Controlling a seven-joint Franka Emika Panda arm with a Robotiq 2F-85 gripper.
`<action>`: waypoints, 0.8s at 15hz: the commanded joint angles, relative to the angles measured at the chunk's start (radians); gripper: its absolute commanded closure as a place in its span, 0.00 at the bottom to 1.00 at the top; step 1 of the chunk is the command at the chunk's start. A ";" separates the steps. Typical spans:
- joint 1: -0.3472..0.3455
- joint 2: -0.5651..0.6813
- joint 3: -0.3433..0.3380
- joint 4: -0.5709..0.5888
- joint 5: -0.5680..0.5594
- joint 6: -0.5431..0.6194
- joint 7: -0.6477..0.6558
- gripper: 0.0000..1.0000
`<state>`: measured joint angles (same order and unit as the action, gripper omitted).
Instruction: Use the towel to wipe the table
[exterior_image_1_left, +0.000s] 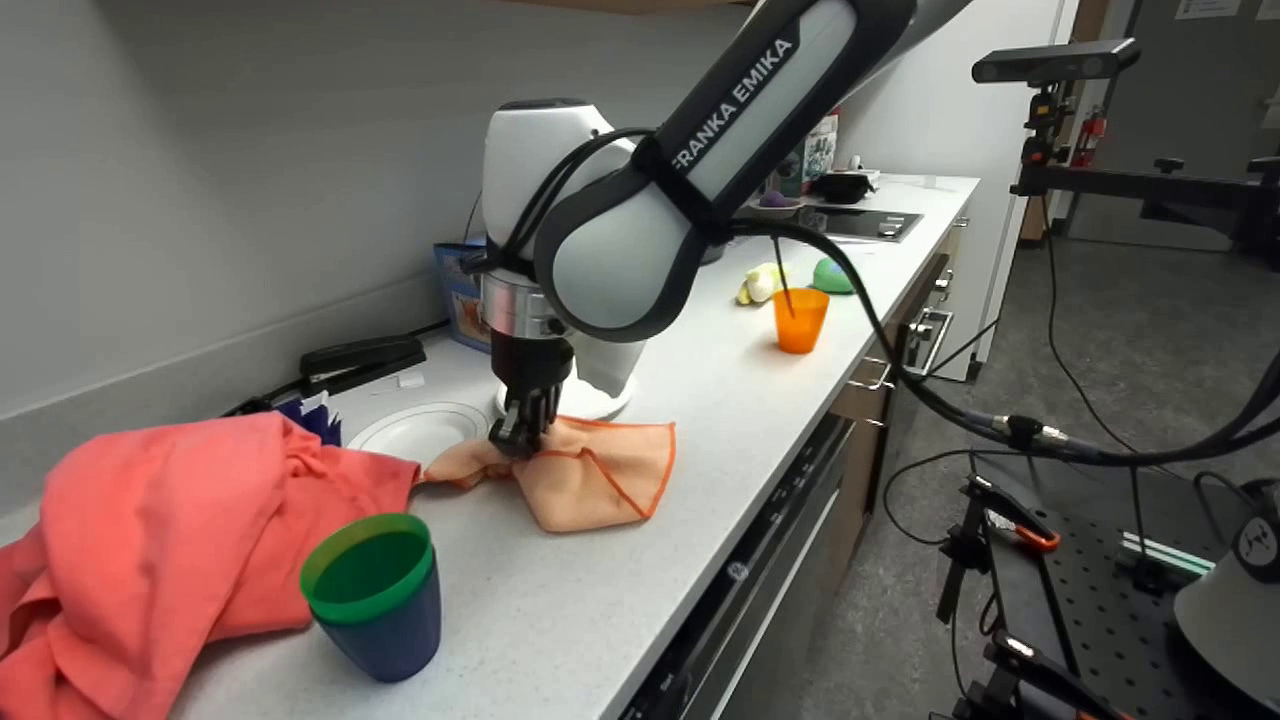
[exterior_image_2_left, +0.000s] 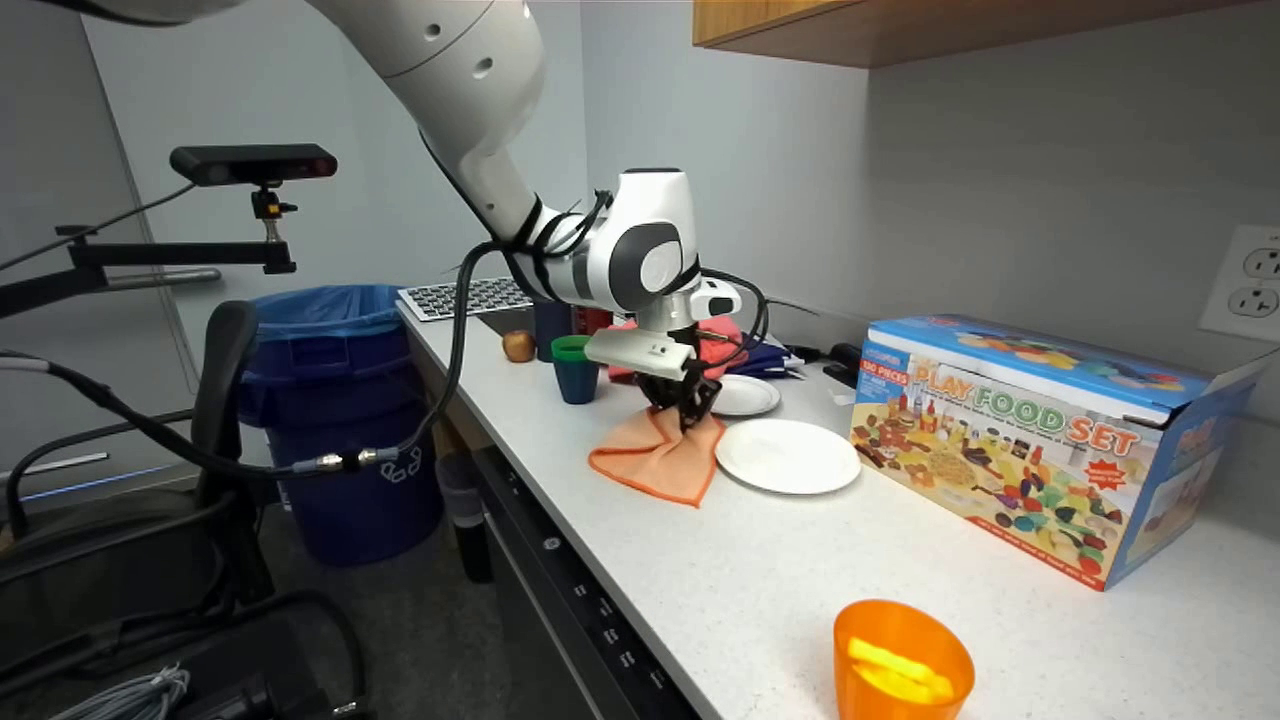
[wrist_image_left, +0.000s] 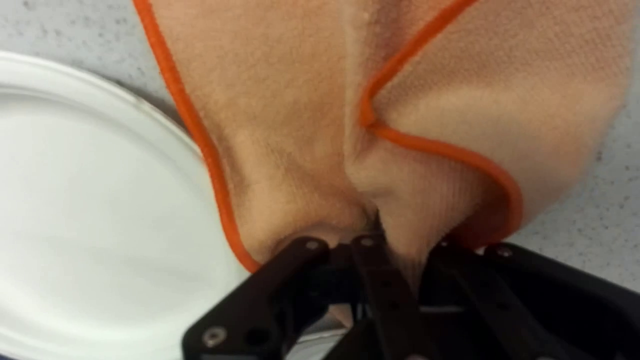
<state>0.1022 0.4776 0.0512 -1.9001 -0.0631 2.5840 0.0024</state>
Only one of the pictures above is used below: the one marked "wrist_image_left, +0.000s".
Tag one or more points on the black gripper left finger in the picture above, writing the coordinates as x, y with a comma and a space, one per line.
261, 306

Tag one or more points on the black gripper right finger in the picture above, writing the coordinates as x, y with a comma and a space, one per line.
520, 313

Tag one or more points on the orange microfiber towel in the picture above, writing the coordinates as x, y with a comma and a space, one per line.
287, 100

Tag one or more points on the white round plate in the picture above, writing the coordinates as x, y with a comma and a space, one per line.
87, 221

